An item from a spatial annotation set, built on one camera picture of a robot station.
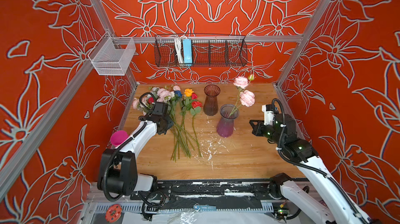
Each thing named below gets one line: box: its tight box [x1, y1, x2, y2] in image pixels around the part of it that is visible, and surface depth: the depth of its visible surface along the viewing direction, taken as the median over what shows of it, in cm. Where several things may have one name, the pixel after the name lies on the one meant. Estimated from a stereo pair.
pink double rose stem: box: [229, 73, 256, 117], surface depth 74 cm
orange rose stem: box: [181, 88, 195, 125], surface depth 106 cm
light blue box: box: [182, 38, 193, 67], surface depth 92 cm
